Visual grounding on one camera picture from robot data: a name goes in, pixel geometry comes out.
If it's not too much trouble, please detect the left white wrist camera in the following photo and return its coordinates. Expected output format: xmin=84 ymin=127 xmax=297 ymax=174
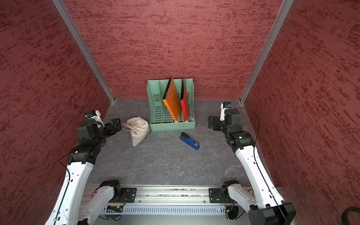
xmin=85 ymin=110 xmax=104 ymax=128

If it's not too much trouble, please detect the blue black stapler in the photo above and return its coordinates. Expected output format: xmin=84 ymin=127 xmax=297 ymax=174
xmin=180 ymin=132 xmax=200 ymax=150

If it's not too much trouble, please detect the left aluminium corner post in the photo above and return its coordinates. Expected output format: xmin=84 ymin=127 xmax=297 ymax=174
xmin=52 ymin=0 xmax=116 ymax=104

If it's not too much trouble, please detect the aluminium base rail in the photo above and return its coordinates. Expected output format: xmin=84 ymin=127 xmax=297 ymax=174
xmin=80 ymin=183 xmax=253 ymax=221

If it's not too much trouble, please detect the beige cloth soil bag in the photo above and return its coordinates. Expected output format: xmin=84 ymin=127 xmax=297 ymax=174
xmin=121 ymin=117 xmax=151 ymax=147

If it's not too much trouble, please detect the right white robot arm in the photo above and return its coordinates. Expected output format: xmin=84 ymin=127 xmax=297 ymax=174
xmin=208 ymin=102 xmax=296 ymax=225

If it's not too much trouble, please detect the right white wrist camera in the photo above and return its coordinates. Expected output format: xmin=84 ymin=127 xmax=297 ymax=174
xmin=220 ymin=102 xmax=231 ymax=122

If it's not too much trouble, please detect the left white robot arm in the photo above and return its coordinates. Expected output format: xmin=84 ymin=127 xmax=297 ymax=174
xmin=46 ymin=118 xmax=124 ymax=225

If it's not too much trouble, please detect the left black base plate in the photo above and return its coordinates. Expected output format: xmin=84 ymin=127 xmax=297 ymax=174
xmin=109 ymin=187 xmax=137 ymax=203

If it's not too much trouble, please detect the aluminium corner post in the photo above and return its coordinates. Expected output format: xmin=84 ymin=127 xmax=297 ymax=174
xmin=52 ymin=0 xmax=116 ymax=104
xmin=240 ymin=0 xmax=294 ymax=105

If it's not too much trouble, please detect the right aluminium corner post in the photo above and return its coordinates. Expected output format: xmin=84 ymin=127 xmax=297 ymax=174
xmin=240 ymin=0 xmax=294 ymax=105

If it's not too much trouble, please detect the red folder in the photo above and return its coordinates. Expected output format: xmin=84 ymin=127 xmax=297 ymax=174
xmin=181 ymin=78 xmax=189 ymax=122

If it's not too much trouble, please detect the green file organizer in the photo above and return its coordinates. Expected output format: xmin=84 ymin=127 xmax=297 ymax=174
xmin=147 ymin=78 xmax=196 ymax=131

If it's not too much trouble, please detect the black cable bundle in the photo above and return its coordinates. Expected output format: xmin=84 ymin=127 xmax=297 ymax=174
xmin=341 ymin=206 xmax=360 ymax=225

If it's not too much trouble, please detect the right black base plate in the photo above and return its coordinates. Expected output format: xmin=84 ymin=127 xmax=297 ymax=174
xmin=208 ymin=188 xmax=233 ymax=204

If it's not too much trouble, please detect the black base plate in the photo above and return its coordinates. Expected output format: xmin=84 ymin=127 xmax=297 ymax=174
xmin=109 ymin=187 xmax=137 ymax=203
xmin=208 ymin=188 xmax=233 ymax=204

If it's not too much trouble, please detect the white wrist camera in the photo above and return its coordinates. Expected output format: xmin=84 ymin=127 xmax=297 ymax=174
xmin=220 ymin=102 xmax=231 ymax=122
xmin=85 ymin=110 xmax=104 ymax=128

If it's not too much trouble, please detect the orange folder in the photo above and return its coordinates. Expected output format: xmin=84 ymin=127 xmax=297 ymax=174
xmin=163 ymin=77 xmax=182 ymax=122

